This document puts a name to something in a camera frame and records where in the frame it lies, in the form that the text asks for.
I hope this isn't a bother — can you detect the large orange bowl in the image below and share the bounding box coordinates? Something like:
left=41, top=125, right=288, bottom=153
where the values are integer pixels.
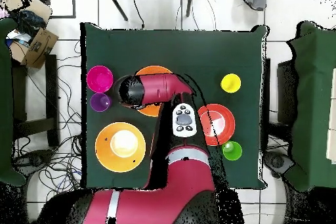
left=135, top=65, right=174, bottom=118
left=94, top=122, right=147, bottom=173

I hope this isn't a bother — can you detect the pink plastic bowl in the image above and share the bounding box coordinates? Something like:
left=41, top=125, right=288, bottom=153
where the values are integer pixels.
left=86, top=65, right=114, bottom=94

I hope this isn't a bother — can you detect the wide red bowl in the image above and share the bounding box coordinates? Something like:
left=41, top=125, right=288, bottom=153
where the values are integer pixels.
left=197, top=103, right=236, bottom=146

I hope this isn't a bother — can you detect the dark green tablecloth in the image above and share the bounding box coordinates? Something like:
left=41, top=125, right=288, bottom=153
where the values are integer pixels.
left=80, top=22, right=268, bottom=190

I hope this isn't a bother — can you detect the purple plastic cup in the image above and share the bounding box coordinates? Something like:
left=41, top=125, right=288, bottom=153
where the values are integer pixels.
left=89, top=92, right=113, bottom=113

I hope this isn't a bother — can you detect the yellow plastic cup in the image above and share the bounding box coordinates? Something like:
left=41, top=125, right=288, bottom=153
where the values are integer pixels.
left=220, top=73, right=242, bottom=94

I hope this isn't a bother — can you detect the green plastic cup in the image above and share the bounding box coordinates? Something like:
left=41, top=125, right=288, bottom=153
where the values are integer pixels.
left=221, top=140, right=243, bottom=162

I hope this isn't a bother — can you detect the open cardboard box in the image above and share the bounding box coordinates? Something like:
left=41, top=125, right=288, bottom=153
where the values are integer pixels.
left=9, top=27, right=60, bottom=70

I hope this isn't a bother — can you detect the green covered table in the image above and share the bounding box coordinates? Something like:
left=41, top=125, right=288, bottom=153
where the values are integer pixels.
left=284, top=20, right=336, bottom=192
left=0, top=17, right=27, bottom=187

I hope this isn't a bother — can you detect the dark blue bag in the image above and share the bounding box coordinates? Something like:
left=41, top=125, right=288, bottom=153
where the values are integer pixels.
left=14, top=9, right=47, bottom=37

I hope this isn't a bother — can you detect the flat cardboard sheet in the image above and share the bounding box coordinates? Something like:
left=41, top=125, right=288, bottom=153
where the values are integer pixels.
left=3, top=0, right=53, bottom=25

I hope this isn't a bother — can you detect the black cable bundle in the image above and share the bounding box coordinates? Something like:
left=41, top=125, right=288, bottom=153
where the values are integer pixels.
left=11, top=39, right=89, bottom=201

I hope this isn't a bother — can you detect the black bench frame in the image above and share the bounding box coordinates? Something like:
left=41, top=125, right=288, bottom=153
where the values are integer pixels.
left=11, top=54, right=60, bottom=148

